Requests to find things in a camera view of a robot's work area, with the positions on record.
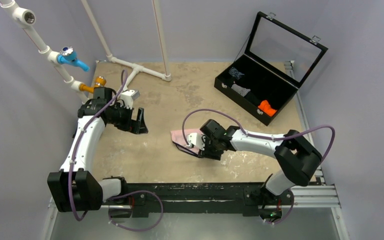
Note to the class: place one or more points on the black box with glass lid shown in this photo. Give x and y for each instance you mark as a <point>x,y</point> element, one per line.
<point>276,60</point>

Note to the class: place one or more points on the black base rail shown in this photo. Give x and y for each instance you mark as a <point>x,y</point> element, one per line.
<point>246,198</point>

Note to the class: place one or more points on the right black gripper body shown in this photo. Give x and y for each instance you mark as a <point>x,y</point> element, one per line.
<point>204,150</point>

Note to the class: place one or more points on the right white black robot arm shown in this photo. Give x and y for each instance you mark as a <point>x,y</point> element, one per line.
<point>297,157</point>

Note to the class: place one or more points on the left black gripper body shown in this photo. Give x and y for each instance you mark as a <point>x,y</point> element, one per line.
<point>121,117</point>

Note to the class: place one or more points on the white PVC pipe frame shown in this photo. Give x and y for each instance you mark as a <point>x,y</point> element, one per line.
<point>26,18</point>

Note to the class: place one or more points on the aluminium frame rails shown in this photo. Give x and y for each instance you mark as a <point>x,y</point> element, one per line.
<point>310,196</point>

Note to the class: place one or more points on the pink underwear navy trim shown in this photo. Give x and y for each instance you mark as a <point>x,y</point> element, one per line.
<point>181,144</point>

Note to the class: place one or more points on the grey striped rolled sock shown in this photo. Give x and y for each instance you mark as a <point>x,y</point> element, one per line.
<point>240,90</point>

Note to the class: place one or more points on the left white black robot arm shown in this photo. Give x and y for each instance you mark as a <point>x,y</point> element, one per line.
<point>73,185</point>

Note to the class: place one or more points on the orange faucet tap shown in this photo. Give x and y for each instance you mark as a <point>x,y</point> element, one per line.
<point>99,81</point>

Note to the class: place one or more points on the blue faucet tap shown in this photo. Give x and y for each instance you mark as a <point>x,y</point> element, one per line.
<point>69,56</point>

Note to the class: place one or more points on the orange rolled cloth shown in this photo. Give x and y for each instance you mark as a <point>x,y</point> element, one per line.
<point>266,108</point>

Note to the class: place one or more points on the dark patterned rolled sock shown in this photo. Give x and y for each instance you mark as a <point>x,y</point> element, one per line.
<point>235,73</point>

